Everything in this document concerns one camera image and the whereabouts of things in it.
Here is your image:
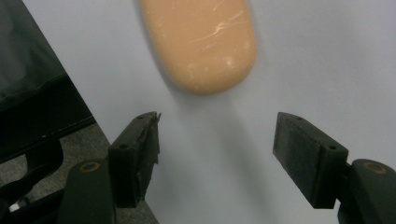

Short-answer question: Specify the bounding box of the peach oblong soap bar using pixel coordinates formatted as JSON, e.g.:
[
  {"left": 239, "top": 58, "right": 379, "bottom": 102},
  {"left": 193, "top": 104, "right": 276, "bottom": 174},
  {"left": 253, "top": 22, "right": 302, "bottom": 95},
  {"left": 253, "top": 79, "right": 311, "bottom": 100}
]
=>
[{"left": 138, "top": 0, "right": 259, "bottom": 96}]

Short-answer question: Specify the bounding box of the dark green cloth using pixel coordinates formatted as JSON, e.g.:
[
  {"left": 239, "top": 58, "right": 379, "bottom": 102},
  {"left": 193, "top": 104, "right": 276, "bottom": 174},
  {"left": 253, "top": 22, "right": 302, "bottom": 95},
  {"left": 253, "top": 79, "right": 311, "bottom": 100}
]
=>
[{"left": 0, "top": 0, "right": 69, "bottom": 112}]

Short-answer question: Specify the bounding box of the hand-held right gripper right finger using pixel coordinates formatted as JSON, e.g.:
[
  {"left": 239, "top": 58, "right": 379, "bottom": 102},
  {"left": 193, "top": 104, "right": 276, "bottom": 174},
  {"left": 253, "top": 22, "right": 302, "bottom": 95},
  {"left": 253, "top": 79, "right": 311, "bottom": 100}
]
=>
[{"left": 272, "top": 111, "right": 349, "bottom": 210}]

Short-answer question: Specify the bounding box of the black office chair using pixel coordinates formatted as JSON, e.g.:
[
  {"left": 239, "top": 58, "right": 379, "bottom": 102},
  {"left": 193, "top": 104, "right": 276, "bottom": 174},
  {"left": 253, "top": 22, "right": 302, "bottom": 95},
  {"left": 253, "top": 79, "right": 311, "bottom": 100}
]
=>
[{"left": 0, "top": 74, "right": 97, "bottom": 224}]

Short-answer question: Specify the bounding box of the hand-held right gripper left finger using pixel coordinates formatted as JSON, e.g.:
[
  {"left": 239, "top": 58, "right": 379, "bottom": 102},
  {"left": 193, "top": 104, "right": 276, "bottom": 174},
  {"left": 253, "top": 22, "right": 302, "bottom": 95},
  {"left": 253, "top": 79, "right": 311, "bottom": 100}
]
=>
[{"left": 107, "top": 111, "right": 163, "bottom": 209}]

